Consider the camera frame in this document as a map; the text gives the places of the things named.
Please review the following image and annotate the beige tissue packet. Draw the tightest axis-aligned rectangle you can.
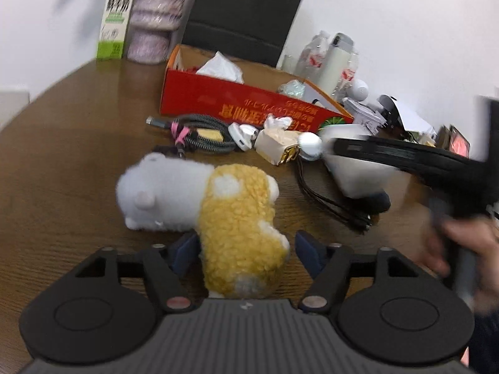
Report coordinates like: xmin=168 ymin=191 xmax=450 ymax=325
xmin=255 ymin=127 xmax=301 ymax=166

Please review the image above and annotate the black multi-head charging cable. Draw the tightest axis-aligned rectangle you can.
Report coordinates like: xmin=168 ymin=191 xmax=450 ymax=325
xmin=294 ymin=156 xmax=375 ymax=235

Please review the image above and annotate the red cardboard box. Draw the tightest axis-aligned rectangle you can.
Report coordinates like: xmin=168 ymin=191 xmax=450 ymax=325
xmin=159 ymin=44 xmax=355 ymax=134

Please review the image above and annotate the clear water bottle red label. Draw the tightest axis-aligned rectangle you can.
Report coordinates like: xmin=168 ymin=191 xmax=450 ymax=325
xmin=336 ymin=49 xmax=360 ymax=98
xmin=296 ymin=31 xmax=332 ymax=86

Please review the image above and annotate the grey tin box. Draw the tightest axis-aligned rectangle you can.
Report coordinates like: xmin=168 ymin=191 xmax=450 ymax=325
xmin=343 ymin=98 xmax=386 ymax=133

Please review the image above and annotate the white and yellow plush hamster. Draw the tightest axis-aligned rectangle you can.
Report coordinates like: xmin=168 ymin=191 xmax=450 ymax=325
xmin=116 ymin=152 xmax=291 ymax=299

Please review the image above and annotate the green and white milk carton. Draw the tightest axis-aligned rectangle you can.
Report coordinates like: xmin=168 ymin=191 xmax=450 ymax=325
xmin=95 ymin=0 xmax=138 ymax=61

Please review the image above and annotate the braided cable with pink tie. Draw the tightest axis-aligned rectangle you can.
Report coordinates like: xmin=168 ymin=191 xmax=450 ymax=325
xmin=146 ymin=114 xmax=239 ymax=155

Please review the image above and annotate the white round cap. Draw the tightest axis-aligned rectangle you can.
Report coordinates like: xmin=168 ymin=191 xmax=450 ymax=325
xmin=298 ymin=132 xmax=324 ymax=161

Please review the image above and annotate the crumpled clear plastic wrapper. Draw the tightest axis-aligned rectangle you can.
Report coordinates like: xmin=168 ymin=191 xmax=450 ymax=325
xmin=278 ymin=80 xmax=307 ymax=98

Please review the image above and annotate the dark blue pouch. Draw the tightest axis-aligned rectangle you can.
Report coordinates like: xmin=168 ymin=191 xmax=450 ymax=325
xmin=361 ymin=192 xmax=392 ymax=214

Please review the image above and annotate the purple fuzzy vase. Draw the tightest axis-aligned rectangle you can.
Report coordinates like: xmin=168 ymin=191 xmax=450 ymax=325
xmin=127 ymin=0 xmax=191 ymax=64

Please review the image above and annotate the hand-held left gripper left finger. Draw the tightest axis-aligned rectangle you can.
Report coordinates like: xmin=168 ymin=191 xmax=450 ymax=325
xmin=74 ymin=231 xmax=202 ymax=314

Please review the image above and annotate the person's right hand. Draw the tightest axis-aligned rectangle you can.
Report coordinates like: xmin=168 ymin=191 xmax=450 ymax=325
xmin=416 ymin=218 xmax=499 ymax=314

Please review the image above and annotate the small white crumpled wrapper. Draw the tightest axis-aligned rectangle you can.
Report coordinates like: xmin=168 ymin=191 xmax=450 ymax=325
xmin=264 ymin=115 xmax=294 ymax=132

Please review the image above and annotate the white thermos bottle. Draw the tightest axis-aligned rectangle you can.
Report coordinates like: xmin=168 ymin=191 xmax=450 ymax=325
xmin=317 ymin=33 xmax=356 ymax=95

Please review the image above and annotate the white round speaker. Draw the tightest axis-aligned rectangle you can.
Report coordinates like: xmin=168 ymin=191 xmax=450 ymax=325
xmin=349 ymin=79 xmax=369 ymax=100

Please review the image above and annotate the white plug adapter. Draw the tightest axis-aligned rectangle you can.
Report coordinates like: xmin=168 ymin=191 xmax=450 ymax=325
xmin=228 ymin=122 xmax=260 ymax=151

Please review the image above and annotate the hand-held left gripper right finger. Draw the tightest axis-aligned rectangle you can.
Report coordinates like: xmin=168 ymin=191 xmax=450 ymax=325
xmin=295 ymin=230 xmax=424 ymax=316

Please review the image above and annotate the white paper sheet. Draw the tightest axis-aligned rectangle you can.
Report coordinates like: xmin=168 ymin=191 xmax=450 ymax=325
xmin=380 ymin=94 xmax=437 ymax=135

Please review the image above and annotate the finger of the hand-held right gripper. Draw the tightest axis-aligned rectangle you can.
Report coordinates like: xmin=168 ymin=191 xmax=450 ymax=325
xmin=333 ymin=135 xmax=430 ymax=177

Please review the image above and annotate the white crumpled tissue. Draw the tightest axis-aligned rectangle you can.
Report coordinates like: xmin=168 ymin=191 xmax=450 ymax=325
xmin=195 ymin=51 xmax=245 ymax=85

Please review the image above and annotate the tablet with dark case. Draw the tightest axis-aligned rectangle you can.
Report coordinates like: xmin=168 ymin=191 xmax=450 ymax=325
xmin=436 ymin=124 xmax=472 ymax=159

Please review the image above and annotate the black paper bag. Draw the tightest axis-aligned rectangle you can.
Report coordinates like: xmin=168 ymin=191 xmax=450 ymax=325
xmin=181 ymin=0 xmax=310 ymax=69

